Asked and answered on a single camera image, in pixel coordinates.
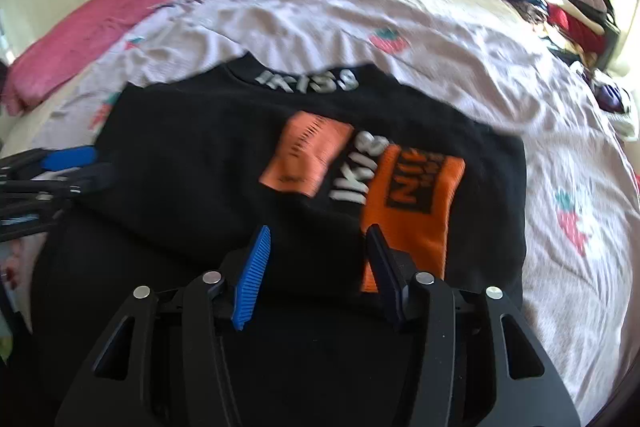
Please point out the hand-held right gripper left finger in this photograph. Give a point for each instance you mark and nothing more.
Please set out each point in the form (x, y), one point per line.
(250, 277)

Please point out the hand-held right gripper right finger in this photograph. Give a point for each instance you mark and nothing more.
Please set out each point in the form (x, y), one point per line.
(385, 277)

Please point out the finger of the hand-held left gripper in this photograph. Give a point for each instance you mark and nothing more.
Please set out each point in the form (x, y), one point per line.
(92, 179)
(65, 158)

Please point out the black sweater with orange cuffs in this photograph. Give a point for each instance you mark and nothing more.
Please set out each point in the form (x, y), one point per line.
(200, 147)

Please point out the white and purple cloth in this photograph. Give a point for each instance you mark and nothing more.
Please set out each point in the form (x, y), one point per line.
(612, 99)

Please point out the lilac strawberry print quilt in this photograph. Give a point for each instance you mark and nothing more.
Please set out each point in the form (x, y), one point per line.
(450, 72)

